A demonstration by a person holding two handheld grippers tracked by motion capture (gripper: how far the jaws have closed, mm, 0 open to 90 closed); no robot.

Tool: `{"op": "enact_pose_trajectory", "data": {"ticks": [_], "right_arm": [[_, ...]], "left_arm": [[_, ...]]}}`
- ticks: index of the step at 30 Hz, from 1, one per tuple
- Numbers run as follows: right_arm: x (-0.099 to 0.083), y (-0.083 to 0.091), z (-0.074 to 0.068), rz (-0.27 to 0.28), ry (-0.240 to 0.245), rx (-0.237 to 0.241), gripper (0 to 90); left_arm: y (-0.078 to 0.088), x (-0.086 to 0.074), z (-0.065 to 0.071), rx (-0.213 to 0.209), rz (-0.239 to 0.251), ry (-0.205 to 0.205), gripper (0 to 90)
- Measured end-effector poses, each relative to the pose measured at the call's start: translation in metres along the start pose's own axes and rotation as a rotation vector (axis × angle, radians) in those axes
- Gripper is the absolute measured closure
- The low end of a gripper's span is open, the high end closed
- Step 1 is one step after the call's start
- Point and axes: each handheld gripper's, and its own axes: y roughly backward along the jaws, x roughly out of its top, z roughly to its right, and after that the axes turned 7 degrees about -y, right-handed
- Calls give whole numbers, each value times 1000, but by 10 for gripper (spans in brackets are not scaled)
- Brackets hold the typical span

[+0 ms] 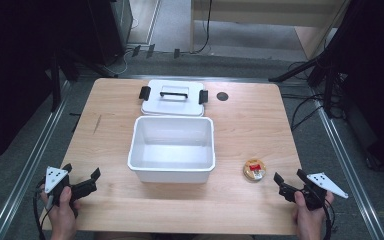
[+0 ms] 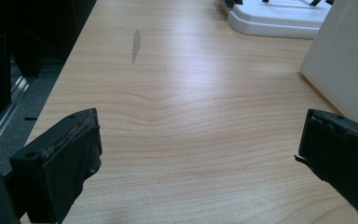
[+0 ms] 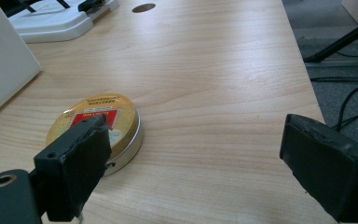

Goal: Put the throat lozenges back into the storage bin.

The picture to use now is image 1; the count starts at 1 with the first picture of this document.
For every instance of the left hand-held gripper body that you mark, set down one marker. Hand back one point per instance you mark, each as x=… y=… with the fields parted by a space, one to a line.
x=56 y=180

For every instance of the white plastic storage box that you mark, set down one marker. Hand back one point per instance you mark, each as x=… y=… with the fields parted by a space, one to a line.
x=171 y=150

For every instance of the person's right hand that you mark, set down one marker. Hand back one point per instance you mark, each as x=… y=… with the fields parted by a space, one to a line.
x=308 y=216

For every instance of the person's left hand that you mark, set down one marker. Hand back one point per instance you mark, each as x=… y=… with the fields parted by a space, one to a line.
x=61 y=215

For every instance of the metal floor rail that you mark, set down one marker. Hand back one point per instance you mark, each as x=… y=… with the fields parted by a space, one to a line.
x=30 y=160
x=346 y=160

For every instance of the black floor clip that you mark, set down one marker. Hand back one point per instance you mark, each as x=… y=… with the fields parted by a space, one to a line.
x=176 y=53
x=150 y=50
x=135 y=50

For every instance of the black round table grommet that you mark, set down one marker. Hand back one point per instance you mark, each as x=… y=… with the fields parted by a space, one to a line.
x=222 y=96

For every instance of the black cabinet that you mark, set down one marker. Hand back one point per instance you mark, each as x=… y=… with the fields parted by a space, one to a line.
x=108 y=30

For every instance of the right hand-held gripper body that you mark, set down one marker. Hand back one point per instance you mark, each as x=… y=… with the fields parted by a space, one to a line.
x=316 y=190

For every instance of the black metal stand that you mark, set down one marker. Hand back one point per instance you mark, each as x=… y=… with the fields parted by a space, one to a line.
x=56 y=83

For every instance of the light wooden furniture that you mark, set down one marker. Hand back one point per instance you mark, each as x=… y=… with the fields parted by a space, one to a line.
x=263 y=15

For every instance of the black tripod stand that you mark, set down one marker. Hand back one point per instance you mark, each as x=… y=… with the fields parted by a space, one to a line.
x=300 y=68

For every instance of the round tin red label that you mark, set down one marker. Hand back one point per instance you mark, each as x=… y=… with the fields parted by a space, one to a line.
x=254 y=170

